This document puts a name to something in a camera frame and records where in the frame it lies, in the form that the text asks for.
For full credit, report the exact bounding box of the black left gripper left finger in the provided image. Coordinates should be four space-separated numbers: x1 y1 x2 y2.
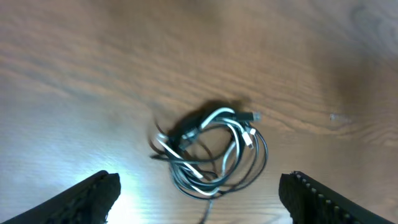
3 170 121 224

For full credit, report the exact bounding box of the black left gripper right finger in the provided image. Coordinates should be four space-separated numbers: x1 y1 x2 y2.
279 171 390 224

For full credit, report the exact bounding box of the white USB cable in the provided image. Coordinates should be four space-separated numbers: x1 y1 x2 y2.
155 107 257 197

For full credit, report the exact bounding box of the thin black cable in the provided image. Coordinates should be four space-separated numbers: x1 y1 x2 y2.
149 118 237 224

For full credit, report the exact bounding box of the black USB cable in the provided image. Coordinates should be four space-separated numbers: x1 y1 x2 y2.
149 110 269 200

